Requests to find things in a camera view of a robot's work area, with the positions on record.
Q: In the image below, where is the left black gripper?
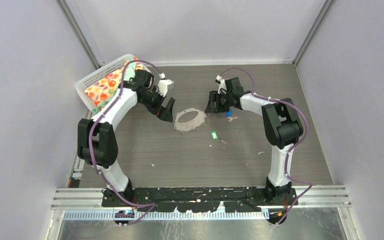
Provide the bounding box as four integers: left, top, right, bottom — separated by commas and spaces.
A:
139, 87, 175, 123

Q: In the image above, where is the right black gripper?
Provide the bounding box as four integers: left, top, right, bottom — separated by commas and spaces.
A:
205, 90, 233, 114

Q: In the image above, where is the metal keyring holder plate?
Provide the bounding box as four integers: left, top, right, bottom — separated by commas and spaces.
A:
174, 107, 207, 133

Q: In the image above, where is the green tagged key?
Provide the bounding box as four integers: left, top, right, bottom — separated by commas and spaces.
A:
211, 131, 228, 145

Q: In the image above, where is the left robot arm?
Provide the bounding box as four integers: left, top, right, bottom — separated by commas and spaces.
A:
77, 69, 175, 207

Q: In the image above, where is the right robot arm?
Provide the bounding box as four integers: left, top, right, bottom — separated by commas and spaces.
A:
205, 76, 304, 205

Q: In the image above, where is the blue tagged key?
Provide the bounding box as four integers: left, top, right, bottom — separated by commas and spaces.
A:
225, 109, 238, 122

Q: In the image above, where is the colourful patterned cloth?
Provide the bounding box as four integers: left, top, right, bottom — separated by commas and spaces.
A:
84, 56, 147, 114

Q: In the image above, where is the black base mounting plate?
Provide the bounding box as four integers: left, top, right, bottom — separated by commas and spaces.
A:
101, 186, 297, 213

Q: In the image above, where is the white plastic basket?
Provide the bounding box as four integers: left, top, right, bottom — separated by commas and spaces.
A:
74, 53, 134, 111

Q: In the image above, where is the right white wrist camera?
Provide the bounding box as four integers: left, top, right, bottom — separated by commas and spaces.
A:
215, 75, 227, 94

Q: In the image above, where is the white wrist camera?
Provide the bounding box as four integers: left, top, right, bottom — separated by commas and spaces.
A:
215, 75, 227, 94
157, 79, 175, 97

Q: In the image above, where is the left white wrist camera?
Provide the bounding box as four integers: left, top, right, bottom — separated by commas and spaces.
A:
157, 79, 175, 97

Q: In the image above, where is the white slotted cable duct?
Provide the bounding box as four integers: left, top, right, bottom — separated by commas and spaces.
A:
62, 209, 270, 221

